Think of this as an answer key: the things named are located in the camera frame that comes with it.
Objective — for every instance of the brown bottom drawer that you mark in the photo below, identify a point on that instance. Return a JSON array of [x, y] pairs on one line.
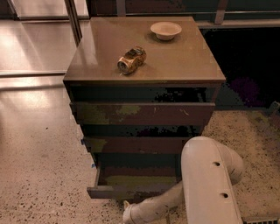
[[124, 183]]

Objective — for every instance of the brown drawer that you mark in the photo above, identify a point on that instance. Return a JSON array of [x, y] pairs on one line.
[[164, 113], [137, 145], [124, 183]]

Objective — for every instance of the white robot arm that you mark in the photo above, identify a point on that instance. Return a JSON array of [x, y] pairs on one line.
[[209, 171]]

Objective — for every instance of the brown drawer cabinet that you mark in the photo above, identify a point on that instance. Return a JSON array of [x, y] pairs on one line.
[[179, 70]]

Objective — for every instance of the brown top drawer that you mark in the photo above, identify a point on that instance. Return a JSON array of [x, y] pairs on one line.
[[164, 113]]

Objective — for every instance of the brown middle drawer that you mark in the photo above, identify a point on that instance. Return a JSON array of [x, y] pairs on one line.
[[137, 145]]

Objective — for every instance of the crushed gold can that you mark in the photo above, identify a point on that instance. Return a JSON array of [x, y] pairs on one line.
[[131, 60]]

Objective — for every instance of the white ceramic bowl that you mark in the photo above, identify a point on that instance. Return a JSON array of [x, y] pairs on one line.
[[166, 30]]

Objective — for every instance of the metal floor vent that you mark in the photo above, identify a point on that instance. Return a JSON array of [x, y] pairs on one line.
[[261, 220]]

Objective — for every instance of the metal window frame rail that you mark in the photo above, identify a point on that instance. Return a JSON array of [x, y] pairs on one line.
[[74, 21]]

